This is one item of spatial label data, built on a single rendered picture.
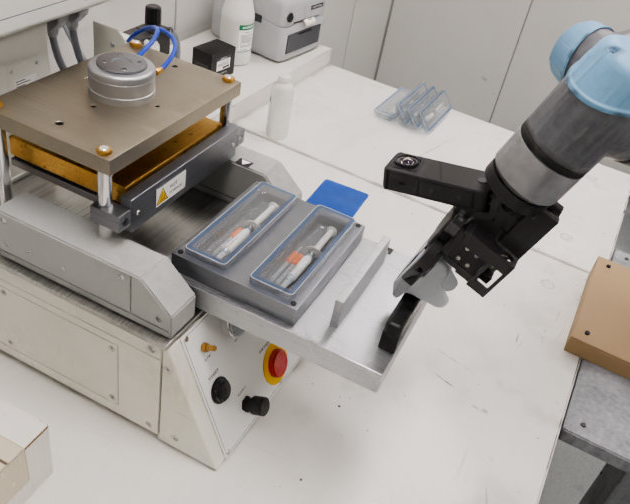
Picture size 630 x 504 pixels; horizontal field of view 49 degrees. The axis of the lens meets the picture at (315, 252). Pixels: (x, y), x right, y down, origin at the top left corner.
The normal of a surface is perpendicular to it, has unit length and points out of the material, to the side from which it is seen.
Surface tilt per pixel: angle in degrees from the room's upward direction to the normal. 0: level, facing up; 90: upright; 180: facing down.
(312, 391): 0
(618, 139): 102
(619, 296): 4
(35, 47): 90
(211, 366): 65
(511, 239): 90
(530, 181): 91
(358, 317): 0
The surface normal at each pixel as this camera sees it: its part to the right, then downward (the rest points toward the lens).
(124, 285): -0.43, 0.49
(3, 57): 0.89, 0.38
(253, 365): 0.88, 0.02
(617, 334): 0.15, -0.74
